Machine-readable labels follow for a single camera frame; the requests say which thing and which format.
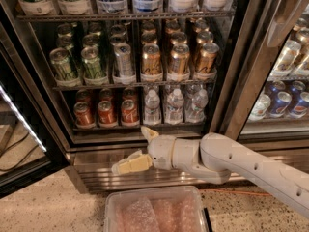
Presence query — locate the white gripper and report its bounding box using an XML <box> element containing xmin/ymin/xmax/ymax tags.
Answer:
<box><xmin>112</xmin><ymin>126</ymin><xmax>176</xmax><ymax>175</ymax></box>

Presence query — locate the red coke can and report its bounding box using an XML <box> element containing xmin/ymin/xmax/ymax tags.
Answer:
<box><xmin>98</xmin><ymin>101</ymin><xmax>118</xmax><ymax>127</ymax></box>
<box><xmin>73</xmin><ymin>101</ymin><xmax>95</xmax><ymax>129</ymax></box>
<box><xmin>122</xmin><ymin>87</ymin><xmax>138</xmax><ymax>102</ymax></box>
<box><xmin>75</xmin><ymin>89</ymin><xmax>92</xmax><ymax>104</ymax></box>
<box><xmin>121</xmin><ymin>100</ymin><xmax>139</xmax><ymax>126</ymax></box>
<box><xmin>99</xmin><ymin>88</ymin><xmax>114</xmax><ymax>102</ymax></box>

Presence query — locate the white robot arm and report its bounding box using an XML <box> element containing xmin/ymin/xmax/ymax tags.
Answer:
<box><xmin>112</xmin><ymin>126</ymin><xmax>309</xmax><ymax>218</ymax></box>

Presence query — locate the silver can front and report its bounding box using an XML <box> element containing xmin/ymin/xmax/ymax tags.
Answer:
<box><xmin>113</xmin><ymin>43</ymin><xmax>136</xmax><ymax>85</ymax></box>

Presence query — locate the gold can front left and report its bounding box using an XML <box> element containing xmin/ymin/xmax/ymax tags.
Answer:
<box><xmin>141</xmin><ymin>43</ymin><xmax>163</xmax><ymax>82</ymax></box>

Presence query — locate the gold can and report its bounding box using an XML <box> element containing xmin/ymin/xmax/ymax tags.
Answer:
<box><xmin>167</xmin><ymin>43</ymin><xmax>190</xmax><ymax>81</ymax></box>
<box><xmin>141</xmin><ymin>43</ymin><xmax>163</xmax><ymax>82</ymax></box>
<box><xmin>193</xmin><ymin>43</ymin><xmax>219</xmax><ymax>80</ymax></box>

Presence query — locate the green can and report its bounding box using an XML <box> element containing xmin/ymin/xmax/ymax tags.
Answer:
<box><xmin>81</xmin><ymin>46</ymin><xmax>108</xmax><ymax>85</ymax></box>
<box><xmin>49</xmin><ymin>47</ymin><xmax>81</xmax><ymax>87</ymax></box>

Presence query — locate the stainless steel fridge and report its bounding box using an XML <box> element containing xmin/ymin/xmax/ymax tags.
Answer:
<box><xmin>0</xmin><ymin>0</ymin><xmax>308</xmax><ymax>193</ymax></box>

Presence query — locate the gold can front middle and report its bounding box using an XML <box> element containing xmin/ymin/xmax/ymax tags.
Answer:
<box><xmin>167</xmin><ymin>43</ymin><xmax>190</xmax><ymax>81</ymax></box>

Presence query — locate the green can front left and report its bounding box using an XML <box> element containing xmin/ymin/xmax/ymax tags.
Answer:
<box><xmin>49</xmin><ymin>47</ymin><xmax>81</xmax><ymax>87</ymax></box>

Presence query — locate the gold can front right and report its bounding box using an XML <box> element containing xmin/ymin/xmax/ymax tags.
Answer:
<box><xmin>193</xmin><ymin>43</ymin><xmax>219</xmax><ymax>80</ymax></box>

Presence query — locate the open fridge door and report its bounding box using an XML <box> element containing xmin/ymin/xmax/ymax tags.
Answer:
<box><xmin>0</xmin><ymin>8</ymin><xmax>69</xmax><ymax>198</ymax></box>

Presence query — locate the white can bottom shelf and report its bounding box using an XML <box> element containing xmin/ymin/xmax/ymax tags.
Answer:
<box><xmin>249</xmin><ymin>94</ymin><xmax>271</xmax><ymax>121</ymax></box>

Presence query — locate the closed glass fridge door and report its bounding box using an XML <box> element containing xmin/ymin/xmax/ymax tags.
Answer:
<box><xmin>211</xmin><ymin>0</ymin><xmax>308</xmax><ymax>151</ymax></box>

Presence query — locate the blue pepsi can left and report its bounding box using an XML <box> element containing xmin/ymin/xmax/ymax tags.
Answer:
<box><xmin>269</xmin><ymin>91</ymin><xmax>292</xmax><ymax>118</ymax></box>

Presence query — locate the blue pepsi can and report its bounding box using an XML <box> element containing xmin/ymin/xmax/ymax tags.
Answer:
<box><xmin>288</xmin><ymin>92</ymin><xmax>309</xmax><ymax>118</ymax></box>
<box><xmin>269</xmin><ymin>91</ymin><xmax>292</xmax><ymax>118</ymax></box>

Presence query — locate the blue pepsi can right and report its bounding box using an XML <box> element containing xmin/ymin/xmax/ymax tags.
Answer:
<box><xmin>288</xmin><ymin>92</ymin><xmax>309</xmax><ymax>118</ymax></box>

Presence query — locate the water bottle left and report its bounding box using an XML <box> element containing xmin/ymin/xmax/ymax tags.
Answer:
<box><xmin>144</xmin><ymin>89</ymin><xmax>161</xmax><ymax>125</ymax></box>

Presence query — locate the water bottle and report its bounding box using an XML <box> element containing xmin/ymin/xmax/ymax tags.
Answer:
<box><xmin>165</xmin><ymin>88</ymin><xmax>184</xmax><ymax>125</ymax></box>
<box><xmin>184</xmin><ymin>89</ymin><xmax>209</xmax><ymax>123</ymax></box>
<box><xmin>144</xmin><ymin>89</ymin><xmax>161</xmax><ymax>125</ymax></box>

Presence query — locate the water bottle middle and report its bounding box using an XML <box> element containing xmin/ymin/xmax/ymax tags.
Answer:
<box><xmin>165</xmin><ymin>88</ymin><xmax>184</xmax><ymax>125</ymax></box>

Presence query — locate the clear plastic bin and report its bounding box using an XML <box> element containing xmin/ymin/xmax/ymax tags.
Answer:
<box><xmin>103</xmin><ymin>186</ymin><xmax>209</xmax><ymax>232</ymax></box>

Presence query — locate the water bottle right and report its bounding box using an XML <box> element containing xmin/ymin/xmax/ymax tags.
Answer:
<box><xmin>184</xmin><ymin>89</ymin><xmax>209</xmax><ymax>123</ymax></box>

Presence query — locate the orange cable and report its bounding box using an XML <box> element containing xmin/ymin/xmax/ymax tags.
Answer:
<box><xmin>199</xmin><ymin>188</ymin><xmax>273</xmax><ymax>197</ymax></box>

